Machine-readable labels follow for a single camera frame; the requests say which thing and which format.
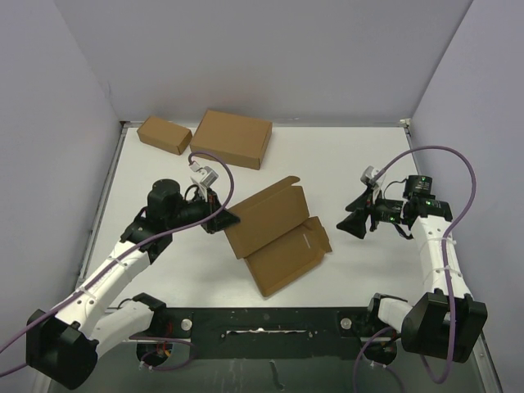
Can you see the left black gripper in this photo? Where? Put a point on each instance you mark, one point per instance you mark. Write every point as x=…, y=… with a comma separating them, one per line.
x=219, y=222

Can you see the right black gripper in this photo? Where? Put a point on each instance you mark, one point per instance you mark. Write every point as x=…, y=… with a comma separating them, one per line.
x=355, y=223

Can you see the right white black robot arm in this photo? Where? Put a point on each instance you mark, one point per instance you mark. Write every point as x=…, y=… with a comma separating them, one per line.
x=446, y=308

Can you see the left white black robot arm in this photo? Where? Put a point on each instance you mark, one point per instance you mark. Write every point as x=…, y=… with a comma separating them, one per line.
x=66, y=343

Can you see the large closed cardboard box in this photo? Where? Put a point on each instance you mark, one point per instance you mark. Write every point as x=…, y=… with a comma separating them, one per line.
x=236, y=139

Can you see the small closed cardboard box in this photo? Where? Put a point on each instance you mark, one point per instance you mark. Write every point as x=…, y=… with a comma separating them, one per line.
x=165, y=135

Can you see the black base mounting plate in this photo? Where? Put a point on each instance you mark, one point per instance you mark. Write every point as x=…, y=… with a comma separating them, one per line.
x=255, y=333

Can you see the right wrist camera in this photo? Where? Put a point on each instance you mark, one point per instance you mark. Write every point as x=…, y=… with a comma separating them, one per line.
x=371, y=179

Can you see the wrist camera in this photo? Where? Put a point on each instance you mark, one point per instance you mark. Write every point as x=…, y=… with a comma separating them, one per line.
x=202, y=176
x=371, y=179

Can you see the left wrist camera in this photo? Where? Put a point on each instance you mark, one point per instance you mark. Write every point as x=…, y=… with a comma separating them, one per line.
x=202, y=176

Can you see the aluminium frame rail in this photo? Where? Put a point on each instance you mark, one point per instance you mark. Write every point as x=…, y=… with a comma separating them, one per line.
x=82, y=275

